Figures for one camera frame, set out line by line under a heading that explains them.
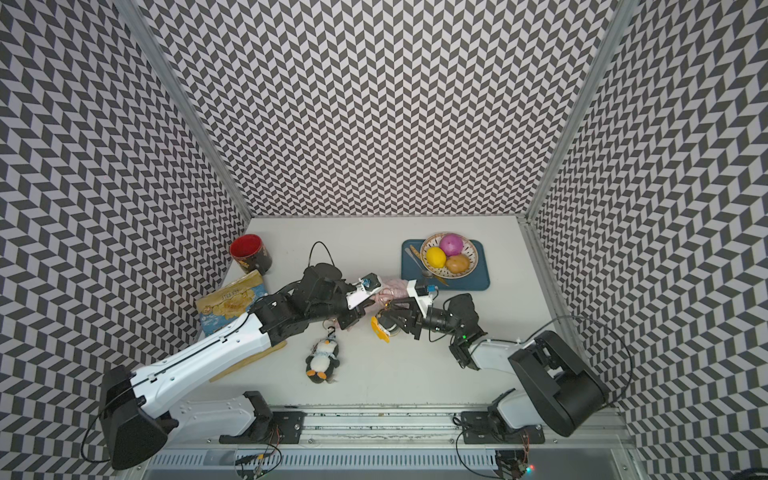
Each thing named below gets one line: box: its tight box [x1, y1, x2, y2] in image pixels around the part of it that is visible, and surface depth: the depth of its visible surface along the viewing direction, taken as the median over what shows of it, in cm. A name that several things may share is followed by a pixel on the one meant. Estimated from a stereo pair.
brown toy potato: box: [445, 254, 471, 275], surface depth 101 cm
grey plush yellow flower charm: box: [370, 314, 401, 343], surface depth 77 cm
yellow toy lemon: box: [425, 246, 447, 269], surface depth 103 cm
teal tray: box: [401, 239, 490, 291], surface depth 105 cm
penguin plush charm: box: [305, 326, 340, 384], surface depth 80 cm
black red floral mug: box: [229, 234, 273, 275], surface depth 100 cm
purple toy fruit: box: [440, 233, 464, 257], surface depth 104 cm
